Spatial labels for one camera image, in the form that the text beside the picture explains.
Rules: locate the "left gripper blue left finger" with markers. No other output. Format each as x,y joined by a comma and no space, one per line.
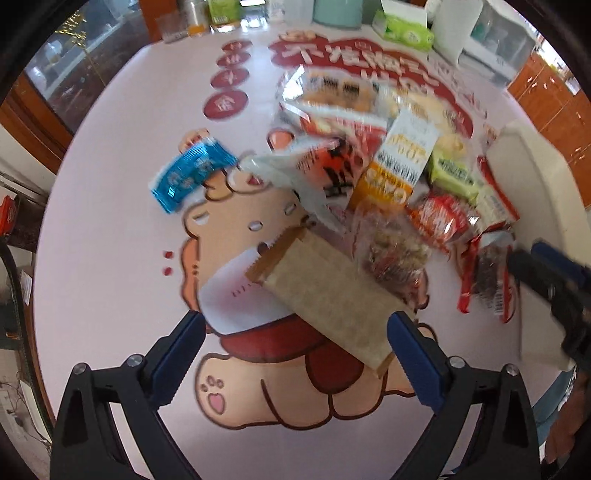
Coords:
168,361

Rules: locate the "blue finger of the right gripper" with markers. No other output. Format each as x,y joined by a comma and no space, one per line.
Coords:
569,304
578,273

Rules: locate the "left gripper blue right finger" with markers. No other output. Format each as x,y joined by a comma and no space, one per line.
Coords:
422,360

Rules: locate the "dark dried fruit red pack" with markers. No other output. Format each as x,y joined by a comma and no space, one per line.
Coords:
484,274

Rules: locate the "brown paper cracker pack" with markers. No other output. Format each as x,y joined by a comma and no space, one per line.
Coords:
323,286

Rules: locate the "cream barcode snack packet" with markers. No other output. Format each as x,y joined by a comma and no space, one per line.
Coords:
494,208

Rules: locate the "mixed nuts clear bag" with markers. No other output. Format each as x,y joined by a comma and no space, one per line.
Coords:
388,249

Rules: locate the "red snack packet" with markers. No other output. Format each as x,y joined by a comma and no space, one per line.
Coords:
444,220

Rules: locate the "green snack packet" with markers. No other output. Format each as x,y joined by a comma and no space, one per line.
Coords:
452,176

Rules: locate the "blue snack packet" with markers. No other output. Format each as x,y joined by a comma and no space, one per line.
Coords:
189,170

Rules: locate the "orange oats bar pack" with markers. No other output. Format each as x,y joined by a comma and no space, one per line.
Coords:
391,177

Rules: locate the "white red noodle snack bag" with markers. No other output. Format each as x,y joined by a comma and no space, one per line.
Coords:
322,171

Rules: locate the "clear bag of small cakes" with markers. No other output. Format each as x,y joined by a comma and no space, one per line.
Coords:
333,93

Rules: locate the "white plastic storage bin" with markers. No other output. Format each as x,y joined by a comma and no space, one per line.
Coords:
538,181

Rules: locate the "red container on floor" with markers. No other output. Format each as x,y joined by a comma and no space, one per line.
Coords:
8,215

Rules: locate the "white countertop appliance with cover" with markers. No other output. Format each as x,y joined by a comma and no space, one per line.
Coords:
489,38

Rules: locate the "green tissue box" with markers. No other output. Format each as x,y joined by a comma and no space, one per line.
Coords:
405,24

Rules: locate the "drinking glass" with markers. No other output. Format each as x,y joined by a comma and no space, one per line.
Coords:
172,27

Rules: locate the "metal tin can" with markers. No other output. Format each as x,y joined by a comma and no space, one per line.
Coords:
196,17

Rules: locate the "teal canister with brown lid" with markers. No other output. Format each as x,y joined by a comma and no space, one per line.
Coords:
346,14

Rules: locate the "clear bottle green label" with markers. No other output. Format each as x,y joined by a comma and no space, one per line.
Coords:
225,15

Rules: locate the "small glass jar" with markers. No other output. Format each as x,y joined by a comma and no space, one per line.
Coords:
253,14

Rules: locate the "small white pill bottle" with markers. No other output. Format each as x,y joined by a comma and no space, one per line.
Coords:
275,11

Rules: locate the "white plastic bottle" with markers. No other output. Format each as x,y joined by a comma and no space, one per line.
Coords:
298,12

